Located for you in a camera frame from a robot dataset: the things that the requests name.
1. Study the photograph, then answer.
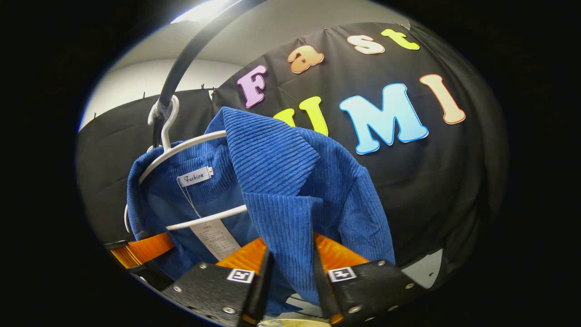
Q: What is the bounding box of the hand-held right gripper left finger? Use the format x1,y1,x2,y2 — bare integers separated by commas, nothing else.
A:
161,237,275,327

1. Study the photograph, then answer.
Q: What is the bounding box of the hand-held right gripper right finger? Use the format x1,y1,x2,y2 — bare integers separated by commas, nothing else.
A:
312,233,427,325

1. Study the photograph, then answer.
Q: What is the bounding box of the white plastic hanger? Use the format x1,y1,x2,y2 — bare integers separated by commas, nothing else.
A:
123,94,249,233

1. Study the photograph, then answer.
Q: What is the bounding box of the black backdrop cloth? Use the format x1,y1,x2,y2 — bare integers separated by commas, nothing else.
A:
75,22,509,291

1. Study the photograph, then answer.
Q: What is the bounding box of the beige laundry hamper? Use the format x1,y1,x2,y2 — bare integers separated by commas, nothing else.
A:
258,319,332,327

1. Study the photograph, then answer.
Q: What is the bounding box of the blue corduroy jacket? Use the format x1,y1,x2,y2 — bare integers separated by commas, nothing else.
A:
125,107,396,318

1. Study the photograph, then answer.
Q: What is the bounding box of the black metal clothes rack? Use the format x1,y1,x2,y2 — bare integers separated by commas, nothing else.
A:
152,0,268,148

